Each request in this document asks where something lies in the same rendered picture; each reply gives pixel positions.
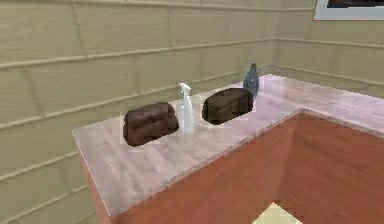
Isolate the red-brown counter with pale top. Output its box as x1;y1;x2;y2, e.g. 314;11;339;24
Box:
71;73;384;224

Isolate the dark blue glass bottle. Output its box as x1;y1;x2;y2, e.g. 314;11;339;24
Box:
242;62;260;100

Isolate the white spray bottle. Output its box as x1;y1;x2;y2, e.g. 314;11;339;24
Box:
178;82;195;136

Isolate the dark brown bread loaf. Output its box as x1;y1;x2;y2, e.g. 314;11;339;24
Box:
122;101;180;148
201;87;255;126

